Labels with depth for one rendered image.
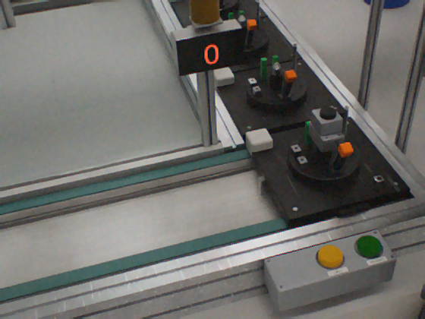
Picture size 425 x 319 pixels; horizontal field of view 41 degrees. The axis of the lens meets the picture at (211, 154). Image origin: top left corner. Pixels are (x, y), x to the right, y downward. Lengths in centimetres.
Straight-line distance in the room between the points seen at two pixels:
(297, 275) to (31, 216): 53
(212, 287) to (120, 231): 22
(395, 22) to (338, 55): 27
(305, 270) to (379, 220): 18
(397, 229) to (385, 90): 57
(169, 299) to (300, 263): 23
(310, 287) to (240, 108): 48
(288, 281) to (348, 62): 86
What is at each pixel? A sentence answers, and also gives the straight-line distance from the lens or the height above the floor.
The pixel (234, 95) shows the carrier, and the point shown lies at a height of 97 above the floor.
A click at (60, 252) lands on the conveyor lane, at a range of 109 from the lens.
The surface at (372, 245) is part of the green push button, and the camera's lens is 99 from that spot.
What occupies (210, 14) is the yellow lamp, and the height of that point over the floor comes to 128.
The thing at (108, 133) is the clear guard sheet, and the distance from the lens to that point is 112.
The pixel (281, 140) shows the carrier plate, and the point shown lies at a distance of 118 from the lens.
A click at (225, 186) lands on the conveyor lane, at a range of 115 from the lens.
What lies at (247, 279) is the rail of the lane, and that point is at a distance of 100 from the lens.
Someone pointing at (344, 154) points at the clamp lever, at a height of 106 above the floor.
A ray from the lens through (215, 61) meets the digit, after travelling 102.
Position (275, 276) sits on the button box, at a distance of 94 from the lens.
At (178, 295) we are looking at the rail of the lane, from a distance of 97.
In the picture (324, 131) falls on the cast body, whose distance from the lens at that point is 105.
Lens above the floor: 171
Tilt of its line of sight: 40 degrees down
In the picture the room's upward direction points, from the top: 4 degrees counter-clockwise
